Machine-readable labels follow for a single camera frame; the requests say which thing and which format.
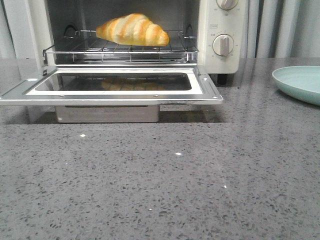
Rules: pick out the oven glass door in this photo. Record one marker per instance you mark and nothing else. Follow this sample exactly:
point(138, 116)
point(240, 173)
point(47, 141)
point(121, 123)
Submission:
point(106, 86)

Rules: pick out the striped bread roll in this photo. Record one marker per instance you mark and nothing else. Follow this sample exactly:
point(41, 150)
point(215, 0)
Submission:
point(134, 29)

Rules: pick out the white Toshiba toaster oven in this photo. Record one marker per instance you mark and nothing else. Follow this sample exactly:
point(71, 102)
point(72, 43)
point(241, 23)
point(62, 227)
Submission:
point(50, 20)

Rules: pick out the lower beige oven knob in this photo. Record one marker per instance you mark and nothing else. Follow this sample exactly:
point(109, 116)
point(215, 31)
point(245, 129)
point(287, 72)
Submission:
point(223, 45)

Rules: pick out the beige oven knob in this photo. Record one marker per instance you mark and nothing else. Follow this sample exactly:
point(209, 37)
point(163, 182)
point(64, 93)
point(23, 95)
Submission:
point(223, 45)
point(226, 4)

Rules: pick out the upper beige oven knob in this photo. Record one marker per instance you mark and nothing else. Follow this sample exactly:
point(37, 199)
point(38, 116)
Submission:
point(226, 4)

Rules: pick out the light green plate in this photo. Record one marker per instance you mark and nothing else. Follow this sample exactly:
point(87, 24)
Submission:
point(299, 82)

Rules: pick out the metal oven wire rack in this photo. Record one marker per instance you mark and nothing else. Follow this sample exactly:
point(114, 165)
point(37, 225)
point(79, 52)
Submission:
point(85, 47)

